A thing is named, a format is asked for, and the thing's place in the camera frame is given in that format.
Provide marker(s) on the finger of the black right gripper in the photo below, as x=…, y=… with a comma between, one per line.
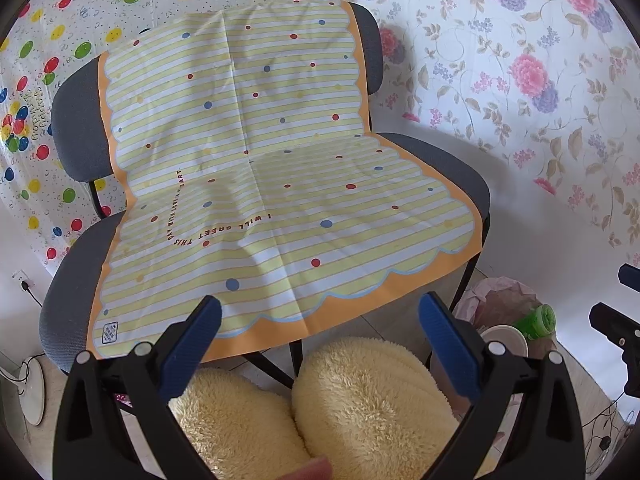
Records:
x=614, y=325

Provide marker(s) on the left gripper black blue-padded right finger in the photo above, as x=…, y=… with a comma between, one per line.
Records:
x=546, y=440

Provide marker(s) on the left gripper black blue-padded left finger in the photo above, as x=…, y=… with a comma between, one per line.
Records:
x=91, y=440

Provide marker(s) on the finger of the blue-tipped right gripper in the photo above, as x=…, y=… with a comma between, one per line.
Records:
x=629, y=276

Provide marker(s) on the pink lined trash bin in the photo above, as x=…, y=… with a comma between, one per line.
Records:
x=509, y=311

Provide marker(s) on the person's right hand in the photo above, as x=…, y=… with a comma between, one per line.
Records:
x=317, y=469

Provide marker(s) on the white standing fan base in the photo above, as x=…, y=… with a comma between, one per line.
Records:
x=31, y=389

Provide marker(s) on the green snack wrapper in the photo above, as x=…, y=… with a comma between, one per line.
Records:
x=537, y=324

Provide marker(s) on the white paper bowl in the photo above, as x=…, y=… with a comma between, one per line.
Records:
x=509, y=336

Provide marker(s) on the grey fabric office chair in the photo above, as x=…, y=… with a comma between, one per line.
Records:
x=430, y=159

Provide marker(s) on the yellow striped plastic sheet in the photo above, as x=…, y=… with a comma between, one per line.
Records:
x=270, y=169

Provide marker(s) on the white wall socket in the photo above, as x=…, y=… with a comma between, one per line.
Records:
x=22, y=279

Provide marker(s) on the floral print wall sheet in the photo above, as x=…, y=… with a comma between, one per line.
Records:
x=549, y=87

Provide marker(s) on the balloon print wall sheet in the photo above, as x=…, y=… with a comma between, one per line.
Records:
x=49, y=41

